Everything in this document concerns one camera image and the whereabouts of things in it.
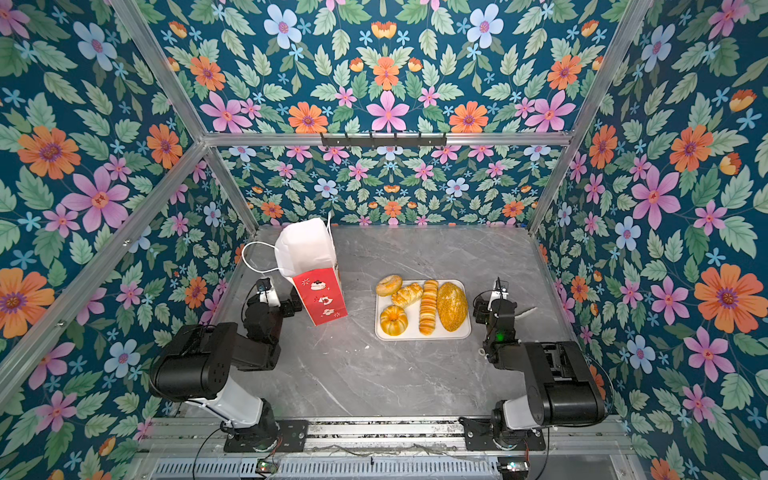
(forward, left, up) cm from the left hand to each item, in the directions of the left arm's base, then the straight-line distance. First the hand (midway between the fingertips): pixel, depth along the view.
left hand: (279, 280), depth 90 cm
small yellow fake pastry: (-3, -39, -8) cm, 40 cm away
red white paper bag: (+11, -6, -1) cm, 12 cm away
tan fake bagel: (0, -33, -6) cm, 34 cm away
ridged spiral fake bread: (-7, -46, -10) cm, 47 cm away
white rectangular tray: (-15, -40, -12) cm, 44 cm away
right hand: (-7, -66, -6) cm, 66 cm away
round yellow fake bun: (-9, -53, -6) cm, 54 cm away
